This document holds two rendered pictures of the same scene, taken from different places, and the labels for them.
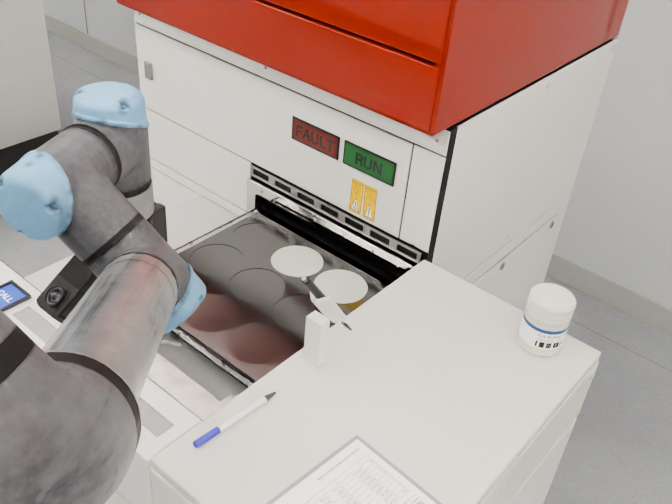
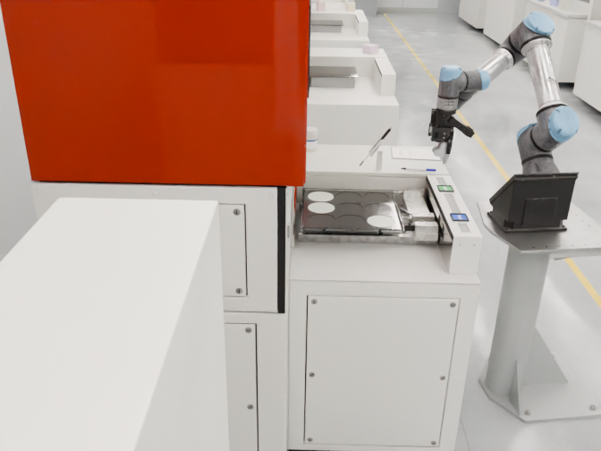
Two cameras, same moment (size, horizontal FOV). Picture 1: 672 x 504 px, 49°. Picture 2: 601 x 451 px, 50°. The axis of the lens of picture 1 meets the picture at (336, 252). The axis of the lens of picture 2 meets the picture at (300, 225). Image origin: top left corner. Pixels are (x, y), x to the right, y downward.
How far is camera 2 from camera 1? 3.09 m
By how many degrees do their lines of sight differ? 100
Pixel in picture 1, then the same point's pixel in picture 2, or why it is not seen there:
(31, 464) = not seen: hidden behind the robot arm
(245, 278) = (350, 211)
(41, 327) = (452, 208)
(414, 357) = (349, 160)
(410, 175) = not seen: hidden behind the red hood
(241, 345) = (382, 199)
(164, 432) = (439, 178)
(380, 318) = (342, 167)
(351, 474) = (403, 155)
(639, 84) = not seen: outside the picture
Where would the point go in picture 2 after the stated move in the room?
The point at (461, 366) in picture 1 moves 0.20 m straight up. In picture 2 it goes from (340, 155) to (342, 109)
